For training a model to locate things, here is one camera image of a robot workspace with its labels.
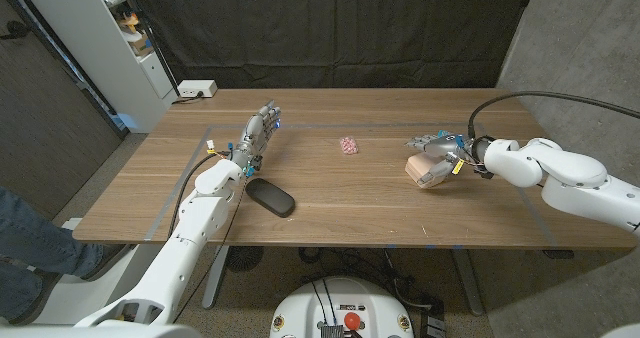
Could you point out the black round floor fan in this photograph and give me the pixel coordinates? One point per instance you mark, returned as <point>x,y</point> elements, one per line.
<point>244,258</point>

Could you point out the white floor platform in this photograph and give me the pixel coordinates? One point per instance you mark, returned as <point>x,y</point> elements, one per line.
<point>85,298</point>

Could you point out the black backdrop curtain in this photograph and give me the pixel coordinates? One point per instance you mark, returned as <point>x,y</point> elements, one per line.
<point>330,28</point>

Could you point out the pink jewelry box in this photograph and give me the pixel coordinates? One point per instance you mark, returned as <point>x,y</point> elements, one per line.
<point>417,167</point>

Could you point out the pink pill blister pack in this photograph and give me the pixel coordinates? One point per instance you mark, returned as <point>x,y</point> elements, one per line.
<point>349,145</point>

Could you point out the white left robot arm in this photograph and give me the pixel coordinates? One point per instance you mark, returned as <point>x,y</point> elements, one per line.
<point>200,218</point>

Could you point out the white shelf cabinet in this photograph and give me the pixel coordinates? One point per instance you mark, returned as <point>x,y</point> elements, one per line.
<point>85,43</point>

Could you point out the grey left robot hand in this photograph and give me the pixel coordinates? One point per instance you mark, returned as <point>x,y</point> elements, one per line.
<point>255,130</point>

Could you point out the person leg in jeans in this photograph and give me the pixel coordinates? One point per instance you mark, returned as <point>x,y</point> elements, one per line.
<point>35,248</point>

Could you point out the white power strip box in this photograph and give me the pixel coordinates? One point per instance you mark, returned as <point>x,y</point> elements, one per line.
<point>196,87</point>

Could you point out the cardboard box on shelf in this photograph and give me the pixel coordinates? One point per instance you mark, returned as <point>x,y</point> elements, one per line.
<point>140,44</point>

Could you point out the grey table leg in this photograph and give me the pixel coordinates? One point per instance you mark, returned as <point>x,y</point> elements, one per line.
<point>214,278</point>
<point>470,288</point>

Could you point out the black glasses case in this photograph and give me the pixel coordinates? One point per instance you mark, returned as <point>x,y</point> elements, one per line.
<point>270,197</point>

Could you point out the yellow toy on shelf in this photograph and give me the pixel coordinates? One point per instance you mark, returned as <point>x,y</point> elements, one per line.
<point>130,22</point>

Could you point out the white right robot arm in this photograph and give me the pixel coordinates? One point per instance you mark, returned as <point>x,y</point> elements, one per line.
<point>565,170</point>

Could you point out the white robot chest shell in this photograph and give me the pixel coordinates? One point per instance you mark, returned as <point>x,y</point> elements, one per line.
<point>100,332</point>

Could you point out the white robot torso base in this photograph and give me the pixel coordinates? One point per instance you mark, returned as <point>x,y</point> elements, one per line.
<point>300,308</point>

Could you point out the red emergency stop button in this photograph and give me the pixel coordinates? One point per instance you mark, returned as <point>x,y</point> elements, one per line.
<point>352,321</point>

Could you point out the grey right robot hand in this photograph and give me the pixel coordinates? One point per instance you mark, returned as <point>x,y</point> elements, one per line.
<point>445,147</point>

